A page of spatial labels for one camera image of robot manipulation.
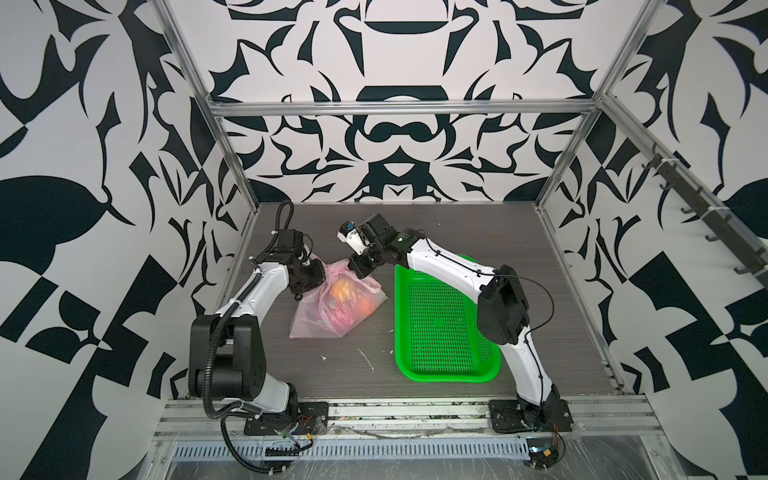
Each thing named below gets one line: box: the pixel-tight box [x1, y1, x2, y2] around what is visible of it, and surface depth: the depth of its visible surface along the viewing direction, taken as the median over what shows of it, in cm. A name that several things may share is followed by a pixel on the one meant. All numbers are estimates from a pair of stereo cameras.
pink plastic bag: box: [288, 254, 389, 339], surface depth 85 cm
